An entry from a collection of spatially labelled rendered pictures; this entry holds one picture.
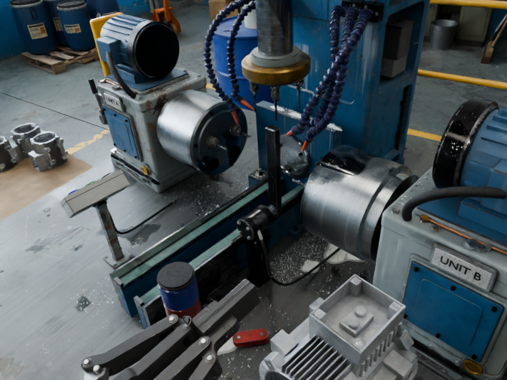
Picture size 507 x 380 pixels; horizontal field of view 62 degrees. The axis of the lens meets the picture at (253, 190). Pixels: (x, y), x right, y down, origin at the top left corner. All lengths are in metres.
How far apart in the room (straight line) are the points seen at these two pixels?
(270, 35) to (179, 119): 0.43
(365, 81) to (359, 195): 0.38
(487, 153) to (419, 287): 0.30
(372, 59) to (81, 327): 1.03
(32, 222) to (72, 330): 0.54
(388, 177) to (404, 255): 0.18
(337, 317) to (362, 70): 0.71
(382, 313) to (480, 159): 0.31
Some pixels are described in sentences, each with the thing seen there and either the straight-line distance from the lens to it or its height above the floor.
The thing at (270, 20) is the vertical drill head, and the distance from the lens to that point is 1.08.
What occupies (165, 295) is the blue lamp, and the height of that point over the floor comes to 1.20.
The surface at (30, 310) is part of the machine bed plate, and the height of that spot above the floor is 0.80.
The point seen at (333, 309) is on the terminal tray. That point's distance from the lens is 0.76.
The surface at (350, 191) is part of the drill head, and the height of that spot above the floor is 1.13.
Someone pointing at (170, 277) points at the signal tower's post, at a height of 1.22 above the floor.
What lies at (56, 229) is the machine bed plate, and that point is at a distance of 1.59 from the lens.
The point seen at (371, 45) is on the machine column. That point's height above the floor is 1.35.
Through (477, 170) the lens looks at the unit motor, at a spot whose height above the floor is 1.28.
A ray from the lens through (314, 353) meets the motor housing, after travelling 0.73.
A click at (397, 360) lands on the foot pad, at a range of 0.77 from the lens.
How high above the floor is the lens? 1.71
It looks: 36 degrees down
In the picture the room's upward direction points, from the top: 4 degrees counter-clockwise
